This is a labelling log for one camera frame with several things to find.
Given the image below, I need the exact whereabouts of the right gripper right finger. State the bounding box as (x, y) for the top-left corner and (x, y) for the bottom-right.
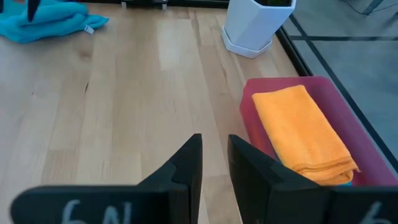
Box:
(228, 134), (398, 224)

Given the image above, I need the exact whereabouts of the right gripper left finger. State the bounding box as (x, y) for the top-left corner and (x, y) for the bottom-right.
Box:
(10, 134), (203, 224)

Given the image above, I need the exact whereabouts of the orange microfiber towel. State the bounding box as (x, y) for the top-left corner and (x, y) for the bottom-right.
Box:
(251, 84), (361, 187)

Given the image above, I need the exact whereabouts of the red plastic tray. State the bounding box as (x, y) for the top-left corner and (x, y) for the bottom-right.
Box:
(239, 76), (398, 187)

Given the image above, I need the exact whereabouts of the white hexagonal plant pot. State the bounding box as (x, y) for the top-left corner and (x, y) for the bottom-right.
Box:
(221, 0), (297, 59)

